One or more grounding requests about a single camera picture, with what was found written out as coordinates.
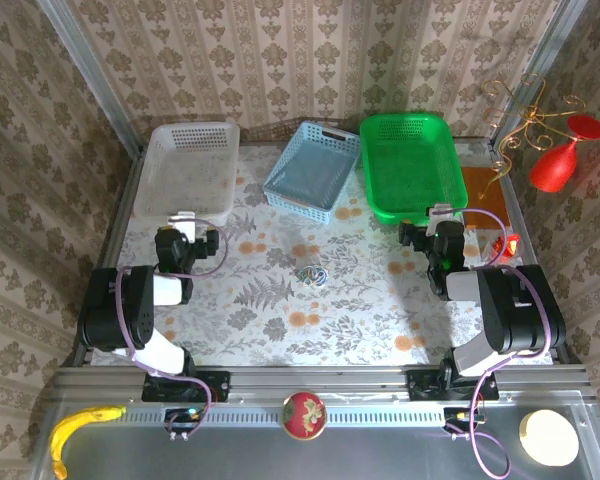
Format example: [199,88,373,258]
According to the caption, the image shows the white cable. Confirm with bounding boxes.
[295,264,328,289]

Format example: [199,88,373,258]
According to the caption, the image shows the yellow-tan thin cable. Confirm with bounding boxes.
[295,264,328,289]

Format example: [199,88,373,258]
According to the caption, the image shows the orange mat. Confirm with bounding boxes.
[459,166,512,231]

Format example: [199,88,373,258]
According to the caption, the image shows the green plastic basket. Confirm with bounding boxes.
[358,112,470,226]

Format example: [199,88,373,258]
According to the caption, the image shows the white plastic basket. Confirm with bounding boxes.
[132,121,242,226]

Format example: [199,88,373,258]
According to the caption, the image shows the blue plastic basket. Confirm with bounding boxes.
[262,119,361,225]

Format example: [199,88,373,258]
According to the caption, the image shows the floral tablecloth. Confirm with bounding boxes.
[92,142,554,366]

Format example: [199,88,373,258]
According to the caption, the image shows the red wine glass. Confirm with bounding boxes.
[528,113,600,194]

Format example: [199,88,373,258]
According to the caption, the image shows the small black connector board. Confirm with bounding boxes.
[443,407,484,434]
[164,407,201,434]

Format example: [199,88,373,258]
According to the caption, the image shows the red round pincushion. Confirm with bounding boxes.
[281,391,328,441]

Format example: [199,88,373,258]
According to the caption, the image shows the yellow banana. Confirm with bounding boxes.
[48,404,128,480]

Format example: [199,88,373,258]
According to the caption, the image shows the cream round disc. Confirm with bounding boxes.
[518,409,580,467]

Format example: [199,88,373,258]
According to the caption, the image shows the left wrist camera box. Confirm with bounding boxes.
[167,211,198,237]

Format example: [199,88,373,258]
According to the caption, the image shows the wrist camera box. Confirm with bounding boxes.
[426,202,456,224]
[167,211,198,237]

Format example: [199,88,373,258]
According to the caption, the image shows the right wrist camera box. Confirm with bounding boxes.
[426,202,456,224]

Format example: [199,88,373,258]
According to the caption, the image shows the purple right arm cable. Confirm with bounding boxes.
[449,208,554,479]

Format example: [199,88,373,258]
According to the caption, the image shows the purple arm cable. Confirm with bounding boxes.
[449,208,554,479]
[115,218,230,441]

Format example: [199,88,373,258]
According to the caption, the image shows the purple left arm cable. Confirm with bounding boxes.
[115,218,230,441]

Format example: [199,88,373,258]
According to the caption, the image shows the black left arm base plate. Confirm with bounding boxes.
[140,369,231,404]

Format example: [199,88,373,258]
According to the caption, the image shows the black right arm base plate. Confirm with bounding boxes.
[406,368,501,403]

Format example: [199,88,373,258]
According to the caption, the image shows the gold wire ornament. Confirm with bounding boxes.
[479,73,589,199]

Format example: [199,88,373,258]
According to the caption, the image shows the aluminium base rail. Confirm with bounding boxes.
[49,364,594,405]

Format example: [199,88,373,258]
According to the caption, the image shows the slotted grey cable duct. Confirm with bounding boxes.
[124,405,449,426]

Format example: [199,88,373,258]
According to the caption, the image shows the aluminium frame post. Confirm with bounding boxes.
[489,0,589,146]
[35,0,146,157]

